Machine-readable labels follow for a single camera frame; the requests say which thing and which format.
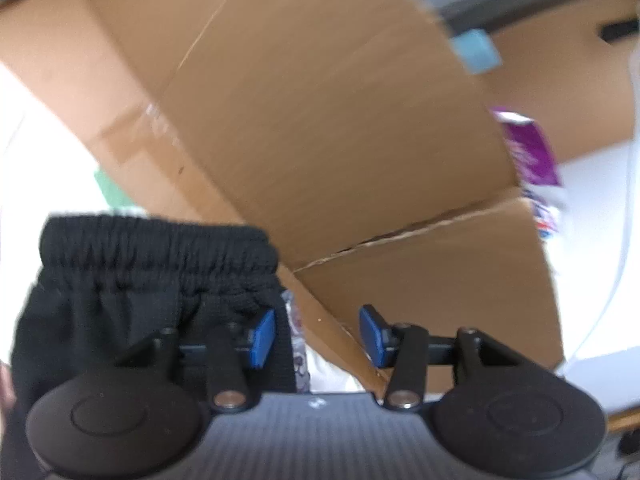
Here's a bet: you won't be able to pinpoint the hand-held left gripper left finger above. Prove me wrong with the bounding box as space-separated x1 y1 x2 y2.
112 307 278 413

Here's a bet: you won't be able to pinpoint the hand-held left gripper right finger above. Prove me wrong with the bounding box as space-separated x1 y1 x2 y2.
357 304 526 411

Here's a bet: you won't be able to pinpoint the black shorts with patterned trim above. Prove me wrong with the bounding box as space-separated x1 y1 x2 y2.
0 214 313 461

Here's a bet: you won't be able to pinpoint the long brown cardboard sheet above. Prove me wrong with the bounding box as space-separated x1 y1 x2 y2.
0 0 566 396

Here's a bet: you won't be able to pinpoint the purple white refill pouch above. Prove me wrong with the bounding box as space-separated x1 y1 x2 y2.
490 105 571 243

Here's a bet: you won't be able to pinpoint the tall brown cardboard panel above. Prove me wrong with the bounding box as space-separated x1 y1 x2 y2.
480 0 640 166

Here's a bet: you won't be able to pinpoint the white cable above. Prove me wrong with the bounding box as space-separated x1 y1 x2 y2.
565 25 640 361

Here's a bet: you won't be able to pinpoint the black strap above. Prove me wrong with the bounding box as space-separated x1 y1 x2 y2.
600 20 640 46

